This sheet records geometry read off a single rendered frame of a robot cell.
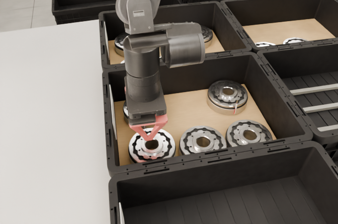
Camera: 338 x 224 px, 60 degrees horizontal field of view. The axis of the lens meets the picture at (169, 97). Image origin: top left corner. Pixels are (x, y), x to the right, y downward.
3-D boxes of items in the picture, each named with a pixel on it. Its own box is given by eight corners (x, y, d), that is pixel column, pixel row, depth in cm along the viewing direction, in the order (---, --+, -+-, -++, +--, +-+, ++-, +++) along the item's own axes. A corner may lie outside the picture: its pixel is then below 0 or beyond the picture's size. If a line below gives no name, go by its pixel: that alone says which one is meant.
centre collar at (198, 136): (193, 153, 62) (193, 151, 62) (190, 135, 66) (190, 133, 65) (216, 151, 63) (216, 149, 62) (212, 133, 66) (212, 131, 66)
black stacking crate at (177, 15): (108, 103, 80) (102, 70, 72) (104, 44, 101) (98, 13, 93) (245, 84, 86) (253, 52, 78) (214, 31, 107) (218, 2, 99)
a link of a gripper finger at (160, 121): (161, 119, 61) (161, 85, 55) (168, 146, 56) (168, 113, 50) (129, 123, 60) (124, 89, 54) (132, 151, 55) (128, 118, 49)
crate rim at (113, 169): (109, 182, 52) (107, 174, 51) (102, 76, 73) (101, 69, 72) (313, 146, 58) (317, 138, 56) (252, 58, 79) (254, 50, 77)
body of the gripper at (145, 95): (157, 79, 58) (157, 48, 53) (167, 117, 51) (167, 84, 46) (124, 83, 57) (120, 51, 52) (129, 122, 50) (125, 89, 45)
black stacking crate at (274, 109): (116, 206, 59) (108, 175, 51) (108, 103, 80) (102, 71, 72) (297, 172, 65) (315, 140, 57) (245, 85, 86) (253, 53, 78)
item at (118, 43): (114, 51, 90) (114, 49, 90) (114, 33, 97) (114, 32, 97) (147, 49, 91) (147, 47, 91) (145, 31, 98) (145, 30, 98)
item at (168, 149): (131, 170, 60) (131, 168, 59) (127, 132, 67) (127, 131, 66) (179, 162, 61) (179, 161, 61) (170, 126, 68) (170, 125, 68)
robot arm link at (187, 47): (119, -2, 49) (124, -6, 41) (185, -9, 51) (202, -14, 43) (130, 68, 52) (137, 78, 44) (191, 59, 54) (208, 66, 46)
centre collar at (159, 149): (142, 156, 62) (142, 155, 61) (139, 138, 65) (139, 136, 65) (165, 153, 62) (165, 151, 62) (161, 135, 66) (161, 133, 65)
